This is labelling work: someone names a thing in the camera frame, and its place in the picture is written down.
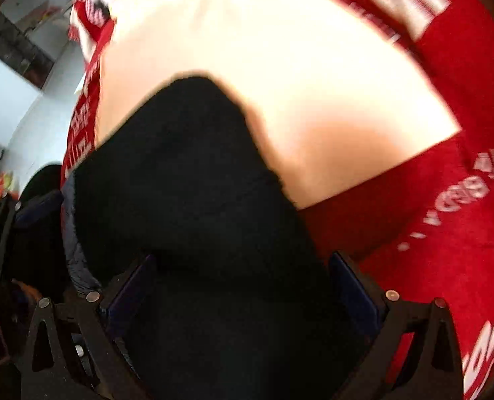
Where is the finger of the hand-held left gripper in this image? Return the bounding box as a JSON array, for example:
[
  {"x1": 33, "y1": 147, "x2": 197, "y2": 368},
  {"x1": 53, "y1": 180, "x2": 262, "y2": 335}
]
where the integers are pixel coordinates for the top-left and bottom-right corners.
[{"x1": 0, "y1": 189, "x2": 64, "y2": 278}]

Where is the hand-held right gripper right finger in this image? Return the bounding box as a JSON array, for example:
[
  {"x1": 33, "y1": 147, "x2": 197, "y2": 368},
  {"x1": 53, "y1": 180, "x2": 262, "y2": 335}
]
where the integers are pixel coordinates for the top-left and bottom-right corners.
[{"x1": 328, "y1": 251, "x2": 464, "y2": 400}]

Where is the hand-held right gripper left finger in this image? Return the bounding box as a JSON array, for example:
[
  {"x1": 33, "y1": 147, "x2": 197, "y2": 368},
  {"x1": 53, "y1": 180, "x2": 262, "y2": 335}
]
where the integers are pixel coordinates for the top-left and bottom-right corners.
[{"x1": 20, "y1": 253, "x2": 158, "y2": 400}]

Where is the black pants blue patterned lining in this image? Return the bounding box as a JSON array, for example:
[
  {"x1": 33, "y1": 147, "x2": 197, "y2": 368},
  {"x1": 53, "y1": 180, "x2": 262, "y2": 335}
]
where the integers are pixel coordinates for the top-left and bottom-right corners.
[{"x1": 61, "y1": 76, "x2": 381, "y2": 400}]

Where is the red printed blanket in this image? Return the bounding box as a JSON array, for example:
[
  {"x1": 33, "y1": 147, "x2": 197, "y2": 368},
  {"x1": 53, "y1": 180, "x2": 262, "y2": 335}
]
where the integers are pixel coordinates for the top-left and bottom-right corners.
[{"x1": 59, "y1": 0, "x2": 494, "y2": 400}]

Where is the dark cabinet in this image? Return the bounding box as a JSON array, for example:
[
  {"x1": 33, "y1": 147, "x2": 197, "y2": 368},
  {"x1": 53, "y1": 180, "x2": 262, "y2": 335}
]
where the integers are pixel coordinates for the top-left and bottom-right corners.
[{"x1": 0, "y1": 0, "x2": 85, "y2": 89}]

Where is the red white checkered cloth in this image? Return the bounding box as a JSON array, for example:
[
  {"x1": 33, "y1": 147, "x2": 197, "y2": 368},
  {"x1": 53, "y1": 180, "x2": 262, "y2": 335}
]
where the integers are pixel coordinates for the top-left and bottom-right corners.
[{"x1": 68, "y1": 0, "x2": 117, "y2": 43}]

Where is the white bed sheet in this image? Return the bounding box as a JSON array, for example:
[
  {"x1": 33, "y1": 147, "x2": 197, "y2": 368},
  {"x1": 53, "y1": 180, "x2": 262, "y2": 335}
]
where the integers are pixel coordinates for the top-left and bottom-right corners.
[{"x1": 93, "y1": 0, "x2": 462, "y2": 211}]

